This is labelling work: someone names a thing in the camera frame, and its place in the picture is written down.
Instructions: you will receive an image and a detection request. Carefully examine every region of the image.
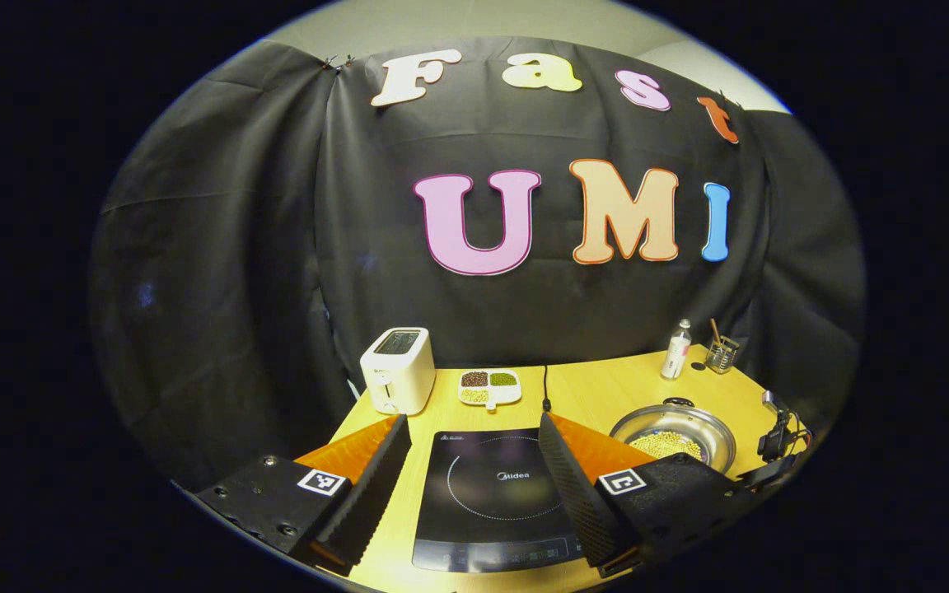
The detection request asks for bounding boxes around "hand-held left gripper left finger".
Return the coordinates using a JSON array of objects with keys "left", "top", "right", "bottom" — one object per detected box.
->
[{"left": 194, "top": 414, "right": 412, "bottom": 577}]

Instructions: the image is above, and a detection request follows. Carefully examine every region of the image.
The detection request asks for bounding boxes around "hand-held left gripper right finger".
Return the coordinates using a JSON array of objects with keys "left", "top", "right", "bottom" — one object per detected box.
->
[{"left": 538, "top": 413, "right": 760, "bottom": 580}]

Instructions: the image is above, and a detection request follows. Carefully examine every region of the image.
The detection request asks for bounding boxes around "black induction cooktop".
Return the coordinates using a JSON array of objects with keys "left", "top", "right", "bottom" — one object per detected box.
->
[{"left": 411, "top": 428, "right": 599, "bottom": 574}]

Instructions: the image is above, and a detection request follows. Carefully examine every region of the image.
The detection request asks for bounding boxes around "steel pot with black handle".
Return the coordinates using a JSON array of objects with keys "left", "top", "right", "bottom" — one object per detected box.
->
[{"left": 609, "top": 397, "right": 737, "bottom": 477}]

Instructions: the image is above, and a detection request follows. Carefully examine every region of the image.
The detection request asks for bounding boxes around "white toaster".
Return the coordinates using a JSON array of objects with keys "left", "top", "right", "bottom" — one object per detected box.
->
[{"left": 359, "top": 327, "right": 437, "bottom": 416}]

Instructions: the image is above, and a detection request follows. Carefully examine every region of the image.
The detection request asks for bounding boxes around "clear bottle with pink label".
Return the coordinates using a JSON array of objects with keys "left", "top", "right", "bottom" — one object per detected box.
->
[{"left": 660, "top": 320, "right": 693, "bottom": 381}]

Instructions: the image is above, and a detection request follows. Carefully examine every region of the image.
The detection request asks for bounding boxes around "white divided dish with beans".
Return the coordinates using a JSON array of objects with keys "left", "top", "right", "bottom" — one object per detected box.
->
[{"left": 457, "top": 369, "right": 523, "bottom": 411}]

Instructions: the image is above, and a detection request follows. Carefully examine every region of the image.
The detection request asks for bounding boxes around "metal wire utensil holder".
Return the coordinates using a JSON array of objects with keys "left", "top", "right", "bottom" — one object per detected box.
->
[{"left": 704, "top": 334, "right": 741, "bottom": 375}]

